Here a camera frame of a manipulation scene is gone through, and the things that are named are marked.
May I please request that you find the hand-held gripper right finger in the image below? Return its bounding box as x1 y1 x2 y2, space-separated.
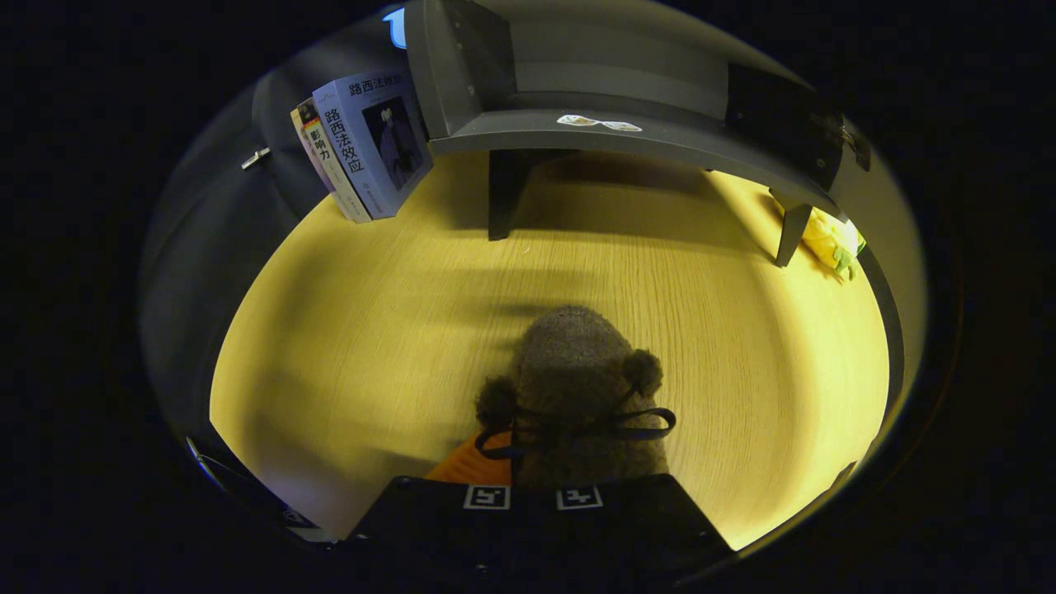
536 474 735 582

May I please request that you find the brown fuzzy shoe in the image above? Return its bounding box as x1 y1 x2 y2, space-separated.
474 305 677 492

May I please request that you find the grey shoe cabinet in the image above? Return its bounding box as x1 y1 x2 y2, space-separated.
404 0 871 269

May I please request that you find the yellow plush toy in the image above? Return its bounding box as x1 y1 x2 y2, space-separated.
771 194 867 281

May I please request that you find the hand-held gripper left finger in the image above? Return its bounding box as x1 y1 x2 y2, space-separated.
346 429 539 582

